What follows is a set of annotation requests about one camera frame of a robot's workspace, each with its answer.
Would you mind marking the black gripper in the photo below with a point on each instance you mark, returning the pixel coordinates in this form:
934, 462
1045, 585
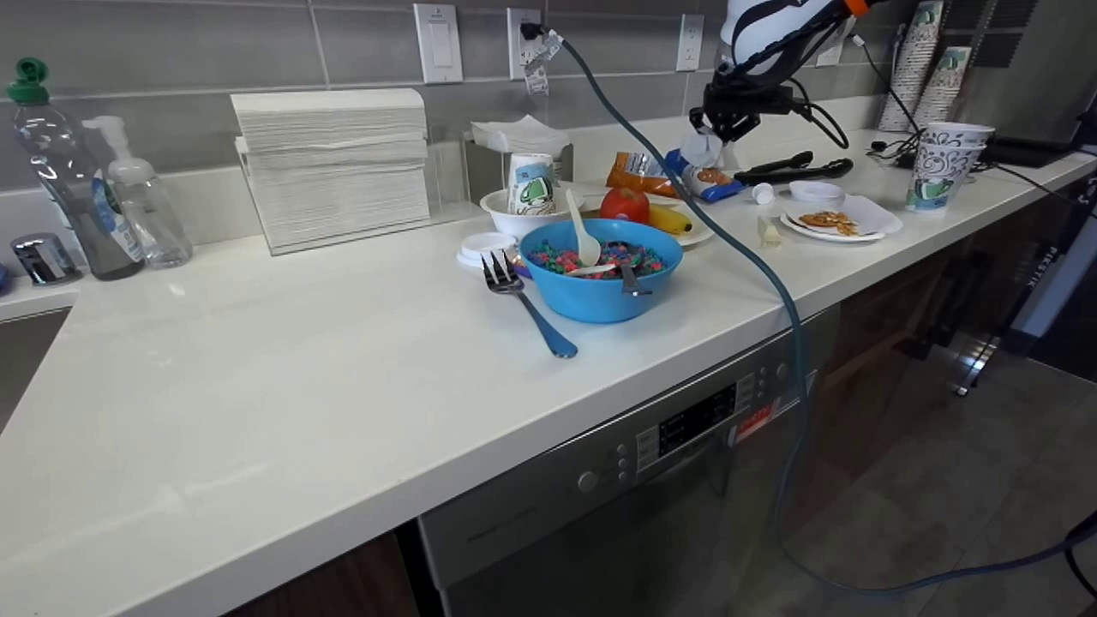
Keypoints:
731, 108

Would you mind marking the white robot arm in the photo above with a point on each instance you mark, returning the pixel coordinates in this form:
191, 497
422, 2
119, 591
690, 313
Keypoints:
767, 42

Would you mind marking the blue snack packet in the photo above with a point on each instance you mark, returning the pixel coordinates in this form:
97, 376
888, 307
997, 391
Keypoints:
702, 179

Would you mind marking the orange snack packet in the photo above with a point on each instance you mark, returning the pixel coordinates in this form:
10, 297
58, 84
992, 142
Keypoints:
639, 173

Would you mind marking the black kitchen tongs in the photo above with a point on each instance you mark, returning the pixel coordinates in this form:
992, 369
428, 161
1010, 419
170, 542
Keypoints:
794, 168

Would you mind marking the yellow banana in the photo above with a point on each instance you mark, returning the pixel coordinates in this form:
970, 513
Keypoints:
670, 222

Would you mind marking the white plate with fruit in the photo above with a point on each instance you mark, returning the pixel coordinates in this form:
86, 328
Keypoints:
698, 233

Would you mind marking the white plate with snacks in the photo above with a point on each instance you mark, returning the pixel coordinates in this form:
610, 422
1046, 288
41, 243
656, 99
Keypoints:
855, 222

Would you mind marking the red apple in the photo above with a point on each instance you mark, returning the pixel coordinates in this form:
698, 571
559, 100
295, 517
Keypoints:
627, 203

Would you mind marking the patterned paper cup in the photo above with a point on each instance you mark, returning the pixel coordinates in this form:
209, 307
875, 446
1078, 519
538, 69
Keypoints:
944, 158

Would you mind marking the blue bowl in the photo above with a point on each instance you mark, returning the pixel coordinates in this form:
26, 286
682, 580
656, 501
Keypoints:
631, 271

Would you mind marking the white plastic spoon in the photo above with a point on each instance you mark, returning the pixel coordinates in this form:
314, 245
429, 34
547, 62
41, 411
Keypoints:
587, 245

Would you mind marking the small white yogurt cup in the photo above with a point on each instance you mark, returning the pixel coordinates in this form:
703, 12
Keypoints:
529, 183

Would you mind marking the blue plastic fork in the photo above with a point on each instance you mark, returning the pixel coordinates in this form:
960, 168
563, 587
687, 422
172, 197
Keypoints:
502, 278

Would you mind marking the stainless dishwasher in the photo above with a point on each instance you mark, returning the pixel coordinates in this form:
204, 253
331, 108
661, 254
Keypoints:
656, 513

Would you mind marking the clear soap dispenser bottle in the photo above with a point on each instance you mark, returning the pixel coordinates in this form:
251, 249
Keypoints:
143, 197

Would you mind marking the green capped clear bottle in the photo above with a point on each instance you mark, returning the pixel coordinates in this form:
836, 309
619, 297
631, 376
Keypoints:
71, 175

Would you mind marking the white wall outlet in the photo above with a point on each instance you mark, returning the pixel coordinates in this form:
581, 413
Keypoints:
518, 39

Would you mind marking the white light switch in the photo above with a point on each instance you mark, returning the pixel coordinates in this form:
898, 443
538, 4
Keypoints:
437, 42

